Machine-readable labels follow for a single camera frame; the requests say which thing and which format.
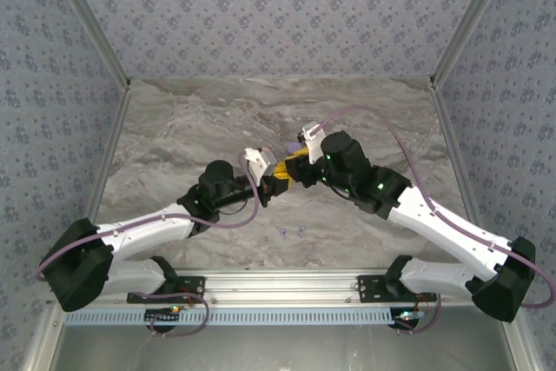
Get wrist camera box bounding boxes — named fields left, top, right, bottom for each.
left=239, top=147, right=278, bottom=186
left=298, top=121, right=326, bottom=160

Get aluminium table side rail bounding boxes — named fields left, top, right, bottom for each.
left=64, top=82, right=134, bottom=275
left=427, top=79, right=499, bottom=272

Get wide aluminium base rail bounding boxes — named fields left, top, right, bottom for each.
left=45, top=268, right=521, bottom=306

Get left gripper thin black cable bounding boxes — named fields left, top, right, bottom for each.
left=215, top=200, right=250, bottom=217

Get light blue slotted cable duct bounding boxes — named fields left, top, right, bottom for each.
left=63, top=306, right=399, bottom=328

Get aluminium corner post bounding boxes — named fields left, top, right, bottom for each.
left=428, top=0, right=520, bottom=88
left=43, top=0, right=132, bottom=88

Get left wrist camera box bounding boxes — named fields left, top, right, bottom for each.
left=239, top=147, right=278, bottom=186

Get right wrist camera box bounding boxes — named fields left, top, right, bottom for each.
left=298, top=121, right=326, bottom=160

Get black controller board with LED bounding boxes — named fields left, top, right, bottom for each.
left=144, top=307, right=182, bottom=334
left=390, top=308, right=426, bottom=334

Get grey metal lower panel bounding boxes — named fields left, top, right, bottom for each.
left=25, top=305, right=538, bottom=371

